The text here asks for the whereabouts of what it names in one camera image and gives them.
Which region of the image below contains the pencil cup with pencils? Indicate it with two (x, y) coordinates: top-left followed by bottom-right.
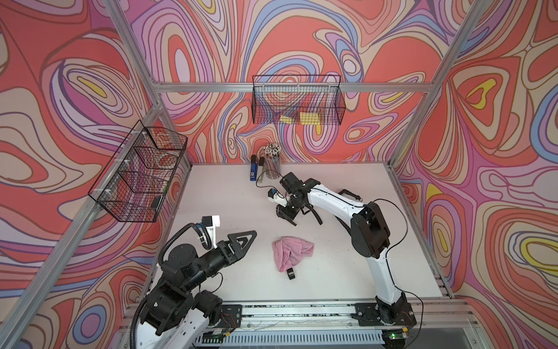
(264, 143), (281, 180)

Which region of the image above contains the blue marker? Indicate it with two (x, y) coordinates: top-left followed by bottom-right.
(249, 154), (259, 182)

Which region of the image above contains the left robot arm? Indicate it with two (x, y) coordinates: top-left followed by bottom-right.
(129, 220), (257, 348)

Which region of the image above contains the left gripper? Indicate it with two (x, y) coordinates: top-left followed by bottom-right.
(181, 232), (255, 295)

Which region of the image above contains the pink microfibre cloth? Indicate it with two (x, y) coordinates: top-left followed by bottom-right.
(272, 236), (315, 273)

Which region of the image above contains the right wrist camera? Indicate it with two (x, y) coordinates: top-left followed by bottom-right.
(267, 188), (288, 207)

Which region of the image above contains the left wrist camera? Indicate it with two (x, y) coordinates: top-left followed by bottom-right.
(201, 215), (220, 250)

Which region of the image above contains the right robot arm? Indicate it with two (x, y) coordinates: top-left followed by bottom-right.
(266, 172), (417, 328)

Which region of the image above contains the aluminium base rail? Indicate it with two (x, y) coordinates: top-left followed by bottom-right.
(209, 298), (472, 334)

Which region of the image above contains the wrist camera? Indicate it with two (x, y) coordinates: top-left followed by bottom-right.
(201, 215), (220, 250)
(267, 188), (288, 207)

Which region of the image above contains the left wall wire basket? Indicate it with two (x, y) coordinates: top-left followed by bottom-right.
(88, 121), (187, 222)

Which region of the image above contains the wall wire basket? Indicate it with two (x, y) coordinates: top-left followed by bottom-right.
(88, 121), (187, 222)
(251, 73), (346, 126)

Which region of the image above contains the back wall wire basket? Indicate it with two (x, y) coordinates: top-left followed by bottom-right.
(251, 73), (346, 126)

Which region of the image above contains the yellow sponge in basket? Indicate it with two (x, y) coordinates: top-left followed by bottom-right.
(299, 112), (321, 125)

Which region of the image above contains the small yellow block in basket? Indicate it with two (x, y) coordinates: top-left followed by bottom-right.
(279, 116), (294, 124)

